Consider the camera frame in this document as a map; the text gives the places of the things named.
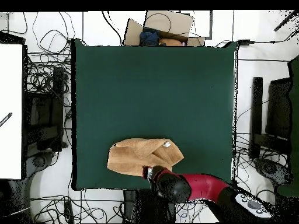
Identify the tan terry towel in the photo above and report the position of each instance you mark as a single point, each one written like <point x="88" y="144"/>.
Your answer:
<point x="130" y="158"/>

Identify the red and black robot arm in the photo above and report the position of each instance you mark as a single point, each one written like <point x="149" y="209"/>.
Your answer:
<point x="205" y="186"/>

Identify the dark green table cloth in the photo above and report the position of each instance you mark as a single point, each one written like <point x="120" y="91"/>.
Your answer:
<point x="151" y="93"/>

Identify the black power strip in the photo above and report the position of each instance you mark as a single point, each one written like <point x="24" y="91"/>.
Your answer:
<point x="69" y="212"/>

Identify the black stand base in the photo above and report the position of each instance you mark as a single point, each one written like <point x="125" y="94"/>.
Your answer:
<point x="271" y="169"/>
<point x="40" y="161"/>

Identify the black upright bar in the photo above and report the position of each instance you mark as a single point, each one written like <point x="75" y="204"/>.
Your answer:
<point x="256" y="112"/>

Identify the orange garment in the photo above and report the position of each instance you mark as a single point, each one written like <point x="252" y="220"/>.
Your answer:
<point x="170" y="42"/>

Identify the dark blue garment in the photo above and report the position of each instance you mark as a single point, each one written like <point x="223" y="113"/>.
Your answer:
<point x="149" y="37"/>

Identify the black marker pen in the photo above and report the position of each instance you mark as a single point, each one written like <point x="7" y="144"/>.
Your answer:
<point x="5" y="119"/>

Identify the white board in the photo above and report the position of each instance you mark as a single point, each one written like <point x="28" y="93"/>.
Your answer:
<point x="10" y="105"/>

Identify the brown cardboard box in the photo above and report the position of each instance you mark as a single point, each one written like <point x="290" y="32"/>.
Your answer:
<point x="177" y="23"/>

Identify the black power adapter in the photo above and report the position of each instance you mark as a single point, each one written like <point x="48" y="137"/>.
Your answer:
<point x="245" y="42"/>

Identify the black rod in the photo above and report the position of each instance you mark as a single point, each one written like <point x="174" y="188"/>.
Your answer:
<point x="286" y="21"/>

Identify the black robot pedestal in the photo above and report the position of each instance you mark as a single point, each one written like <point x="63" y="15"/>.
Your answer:
<point x="149" y="207"/>

